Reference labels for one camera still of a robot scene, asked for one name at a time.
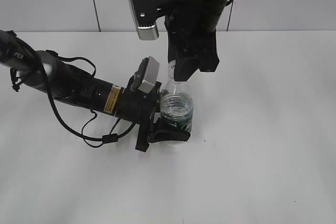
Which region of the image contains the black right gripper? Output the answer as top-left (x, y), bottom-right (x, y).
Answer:
top-left (165, 0), bottom-right (220, 81)

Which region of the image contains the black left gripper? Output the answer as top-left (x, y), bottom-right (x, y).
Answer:
top-left (115, 81), bottom-right (191, 152)

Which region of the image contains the clear Cestbon water bottle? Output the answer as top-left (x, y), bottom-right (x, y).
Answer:
top-left (160, 76), bottom-right (194, 132)

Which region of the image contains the white green bottle cap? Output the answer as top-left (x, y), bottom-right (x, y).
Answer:
top-left (167, 60), bottom-right (176, 79)

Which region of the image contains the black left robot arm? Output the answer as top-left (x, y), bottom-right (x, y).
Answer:
top-left (1, 30), bottom-right (191, 152)

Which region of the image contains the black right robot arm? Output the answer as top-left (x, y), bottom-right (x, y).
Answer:
top-left (165, 0), bottom-right (228, 81)

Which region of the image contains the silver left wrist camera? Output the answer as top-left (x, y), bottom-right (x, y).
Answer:
top-left (130, 56), bottom-right (160, 93)

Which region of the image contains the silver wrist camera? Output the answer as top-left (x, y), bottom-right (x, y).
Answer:
top-left (130, 56), bottom-right (160, 93)
top-left (129, 0), bottom-right (178, 40)

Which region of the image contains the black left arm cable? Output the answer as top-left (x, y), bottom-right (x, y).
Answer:
top-left (10, 31), bottom-right (139, 148)

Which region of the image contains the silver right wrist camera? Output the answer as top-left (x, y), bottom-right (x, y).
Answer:
top-left (129, 0), bottom-right (178, 40)

